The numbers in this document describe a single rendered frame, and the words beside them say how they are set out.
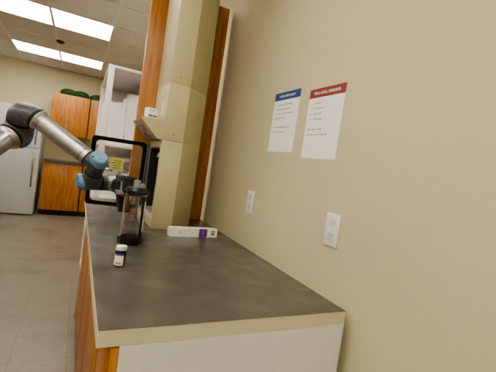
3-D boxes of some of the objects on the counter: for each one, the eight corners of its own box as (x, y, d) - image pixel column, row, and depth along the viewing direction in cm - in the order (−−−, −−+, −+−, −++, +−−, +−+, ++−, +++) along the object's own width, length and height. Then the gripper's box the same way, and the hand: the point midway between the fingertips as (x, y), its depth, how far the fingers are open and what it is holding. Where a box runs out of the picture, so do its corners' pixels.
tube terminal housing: (180, 219, 218) (197, 100, 214) (195, 230, 189) (215, 92, 185) (140, 216, 207) (157, 90, 203) (150, 228, 178) (170, 81, 174)
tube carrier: (147, 243, 144) (153, 193, 143) (122, 243, 136) (128, 191, 135) (136, 236, 152) (143, 189, 151) (112, 237, 144) (119, 187, 143)
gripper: (102, 173, 153) (119, 178, 137) (136, 176, 163) (155, 181, 148) (100, 191, 153) (116, 198, 138) (133, 193, 164) (153, 200, 148)
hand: (135, 195), depth 143 cm, fingers closed on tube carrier, 9 cm apart
